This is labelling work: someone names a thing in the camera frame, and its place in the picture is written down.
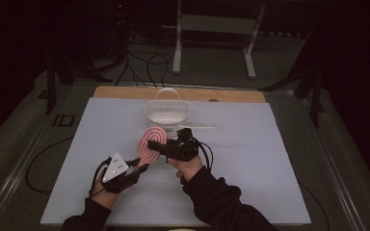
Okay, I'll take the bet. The person's right hand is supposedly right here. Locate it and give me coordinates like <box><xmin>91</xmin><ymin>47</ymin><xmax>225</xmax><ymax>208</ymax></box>
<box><xmin>167</xmin><ymin>155</ymin><xmax>204</xmax><ymax>183</ymax></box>

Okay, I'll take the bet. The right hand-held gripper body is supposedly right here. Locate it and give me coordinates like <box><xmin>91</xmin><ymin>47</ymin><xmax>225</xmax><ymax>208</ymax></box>
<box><xmin>161</xmin><ymin>122</ymin><xmax>216</xmax><ymax>164</ymax></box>

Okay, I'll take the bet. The black floor socket frame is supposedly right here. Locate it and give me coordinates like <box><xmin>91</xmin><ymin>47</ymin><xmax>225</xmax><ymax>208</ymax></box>
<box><xmin>52</xmin><ymin>114</ymin><xmax>76</xmax><ymax>128</ymax></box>

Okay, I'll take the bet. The white metal stand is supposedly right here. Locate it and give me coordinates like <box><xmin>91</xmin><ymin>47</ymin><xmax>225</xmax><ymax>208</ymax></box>
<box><xmin>172</xmin><ymin>0</ymin><xmax>267</xmax><ymax>80</ymax></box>

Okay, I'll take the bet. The pale blue table mat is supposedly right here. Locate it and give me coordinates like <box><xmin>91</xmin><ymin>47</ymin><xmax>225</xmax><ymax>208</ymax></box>
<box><xmin>40</xmin><ymin>96</ymin><xmax>312</xmax><ymax>227</ymax></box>

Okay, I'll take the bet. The hand-held gripper cable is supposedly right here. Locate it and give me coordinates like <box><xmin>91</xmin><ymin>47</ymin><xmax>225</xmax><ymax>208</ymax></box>
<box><xmin>198</xmin><ymin>140</ymin><xmax>215</xmax><ymax>171</ymax></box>
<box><xmin>89</xmin><ymin>156</ymin><xmax>114</xmax><ymax>197</ymax></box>

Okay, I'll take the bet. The black tripod stand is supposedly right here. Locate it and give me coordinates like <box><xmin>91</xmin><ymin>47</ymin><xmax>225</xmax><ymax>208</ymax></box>
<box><xmin>38</xmin><ymin>47</ymin><xmax>114</xmax><ymax>116</ymax></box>
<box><xmin>259</xmin><ymin>38</ymin><xmax>327</xmax><ymax>129</ymax></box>

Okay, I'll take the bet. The pink hairbrush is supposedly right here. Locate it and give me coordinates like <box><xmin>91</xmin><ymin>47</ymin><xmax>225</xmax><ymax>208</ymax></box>
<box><xmin>136</xmin><ymin>125</ymin><xmax>169</xmax><ymax>167</ymax></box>

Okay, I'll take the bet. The metal floor rail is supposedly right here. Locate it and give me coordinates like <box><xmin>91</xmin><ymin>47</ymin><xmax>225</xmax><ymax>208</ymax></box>
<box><xmin>0</xmin><ymin>83</ymin><xmax>78</xmax><ymax>231</ymax></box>
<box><xmin>297</xmin><ymin>95</ymin><xmax>367</xmax><ymax>231</ymax></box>

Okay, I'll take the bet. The right hand-held gripper cable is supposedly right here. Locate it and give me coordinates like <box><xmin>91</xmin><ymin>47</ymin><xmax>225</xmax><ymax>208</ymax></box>
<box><xmin>198</xmin><ymin>140</ymin><xmax>215</xmax><ymax>171</ymax></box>

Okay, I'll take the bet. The wooden table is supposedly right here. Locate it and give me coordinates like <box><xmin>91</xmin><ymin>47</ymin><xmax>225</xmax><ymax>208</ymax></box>
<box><xmin>92</xmin><ymin>85</ymin><xmax>267</xmax><ymax>104</ymax></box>

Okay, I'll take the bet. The white perforated plastic basket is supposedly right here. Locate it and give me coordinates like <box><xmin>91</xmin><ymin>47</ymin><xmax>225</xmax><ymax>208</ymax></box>
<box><xmin>145</xmin><ymin>87</ymin><xmax>191</xmax><ymax>139</ymax></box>

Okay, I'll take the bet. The person's left hand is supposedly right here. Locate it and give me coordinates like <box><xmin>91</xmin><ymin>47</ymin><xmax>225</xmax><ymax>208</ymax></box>
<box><xmin>90</xmin><ymin>179</ymin><xmax>120</xmax><ymax>211</ymax></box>

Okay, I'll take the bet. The black straight floor cable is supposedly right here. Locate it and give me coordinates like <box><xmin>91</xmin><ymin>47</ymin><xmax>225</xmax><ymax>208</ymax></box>
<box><xmin>115</xmin><ymin>32</ymin><xmax>148</xmax><ymax>89</ymax></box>

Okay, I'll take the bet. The black looped floor cable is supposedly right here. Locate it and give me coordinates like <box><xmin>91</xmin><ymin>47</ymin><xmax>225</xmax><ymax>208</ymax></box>
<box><xmin>145</xmin><ymin>52</ymin><xmax>173</xmax><ymax>89</ymax></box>

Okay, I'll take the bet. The black cable beside table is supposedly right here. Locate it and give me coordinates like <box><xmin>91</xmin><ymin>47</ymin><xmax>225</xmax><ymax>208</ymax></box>
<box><xmin>298</xmin><ymin>180</ymin><xmax>330</xmax><ymax>231</ymax></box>
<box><xmin>25</xmin><ymin>136</ymin><xmax>75</xmax><ymax>194</ymax></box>

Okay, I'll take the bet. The left hand-held gripper cable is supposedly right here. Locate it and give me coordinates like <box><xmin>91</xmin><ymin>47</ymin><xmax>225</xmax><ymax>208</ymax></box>
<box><xmin>89</xmin><ymin>156</ymin><xmax>114</xmax><ymax>197</ymax></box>

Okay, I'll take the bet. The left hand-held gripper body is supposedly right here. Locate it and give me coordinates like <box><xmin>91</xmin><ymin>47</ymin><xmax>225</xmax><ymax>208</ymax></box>
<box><xmin>100</xmin><ymin>151</ymin><xmax>140</xmax><ymax>194</ymax></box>

